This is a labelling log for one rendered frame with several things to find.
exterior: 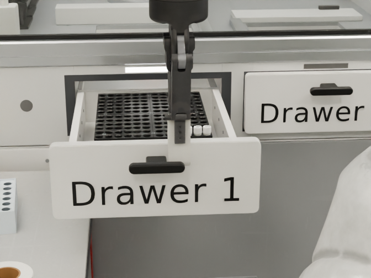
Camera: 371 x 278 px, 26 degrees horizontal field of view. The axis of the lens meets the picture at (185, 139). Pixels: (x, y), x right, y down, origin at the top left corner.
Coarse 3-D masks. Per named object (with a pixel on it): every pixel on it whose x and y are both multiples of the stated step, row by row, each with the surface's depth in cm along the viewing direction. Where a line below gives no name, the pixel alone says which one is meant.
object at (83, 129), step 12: (84, 96) 143; (96, 96) 143; (204, 96) 144; (216, 96) 140; (84, 108) 143; (96, 108) 144; (204, 108) 145; (216, 108) 137; (72, 120) 129; (84, 120) 142; (216, 120) 138; (228, 120) 128; (72, 132) 123; (84, 132) 140; (216, 132) 138; (228, 132) 123
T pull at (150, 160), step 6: (150, 156) 109; (156, 156) 109; (162, 156) 109; (144, 162) 107; (150, 162) 107; (156, 162) 107; (162, 162) 107; (168, 162) 107; (174, 162) 107; (180, 162) 107; (132, 168) 106; (138, 168) 106; (144, 168) 106; (150, 168) 107; (156, 168) 107; (162, 168) 107; (168, 168) 107; (174, 168) 107; (180, 168) 107
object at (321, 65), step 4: (304, 64) 142; (308, 64) 142; (312, 64) 142; (316, 64) 142; (320, 64) 142; (324, 64) 142; (328, 64) 142; (332, 64) 142; (336, 64) 143; (340, 64) 143; (344, 64) 143; (304, 68) 142; (308, 68) 142; (312, 68) 142; (316, 68) 143
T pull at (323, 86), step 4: (320, 84) 141; (324, 84) 141; (328, 84) 141; (332, 84) 141; (312, 88) 138; (316, 88) 138; (320, 88) 138; (324, 88) 138; (328, 88) 138; (332, 88) 139; (336, 88) 139; (340, 88) 139; (344, 88) 139; (348, 88) 139; (312, 92) 138; (316, 92) 138; (320, 92) 139; (324, 92) 139; (328, 92) 139; (332, 92) 139; (336, 92) 139; (340, 92) 139; (344, 92) 139; (348, 92) 139; (352, 92) 139
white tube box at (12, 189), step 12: (0, 180) 130; (12, 180) 130; (0, 192) 126; (12, 192) 126; (0, 204) 122; (12, 204) 122; (0, 216) 119; (12, 216) 120; (0, 228) 120; (12, 228) 120
